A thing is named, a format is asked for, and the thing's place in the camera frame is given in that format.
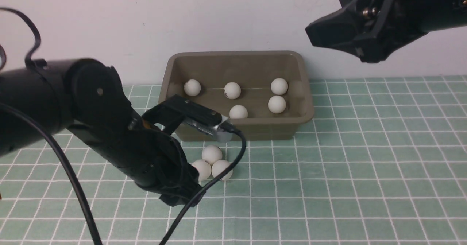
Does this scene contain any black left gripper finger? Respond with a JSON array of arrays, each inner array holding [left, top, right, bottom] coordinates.
[[159, 181, 206, 207]]

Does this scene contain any white ball logo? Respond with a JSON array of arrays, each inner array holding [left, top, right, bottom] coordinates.
[[211, 160, 232, 181], [267, 95, 287, 114]]

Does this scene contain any olive plastic bin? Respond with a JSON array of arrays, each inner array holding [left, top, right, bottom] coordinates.
[[158, 51, 315, 141]]

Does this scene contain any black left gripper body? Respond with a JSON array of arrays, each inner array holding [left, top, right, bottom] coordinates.
[[117, 121, 197, 193]]

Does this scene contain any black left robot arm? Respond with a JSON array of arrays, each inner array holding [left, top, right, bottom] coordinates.
[[0, 59, 202, 206]]

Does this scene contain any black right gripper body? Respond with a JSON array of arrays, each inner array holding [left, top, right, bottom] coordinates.
[[339, 0, 466, 34]]

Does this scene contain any white ball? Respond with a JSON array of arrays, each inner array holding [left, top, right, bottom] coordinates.
[[224, 82, 241, 100], [270, 78, 289, 96], [229, 104, 248, 119], [201, 145, 223, 166], [191, 159, 211, 182], [184, 79, 202, 97]]

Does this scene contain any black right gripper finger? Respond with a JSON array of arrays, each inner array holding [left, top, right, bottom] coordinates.
[[305, 8, 425, 63]]

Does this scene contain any black left camera cable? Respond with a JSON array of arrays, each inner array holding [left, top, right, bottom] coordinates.
[[0, 6, 247, 245]]

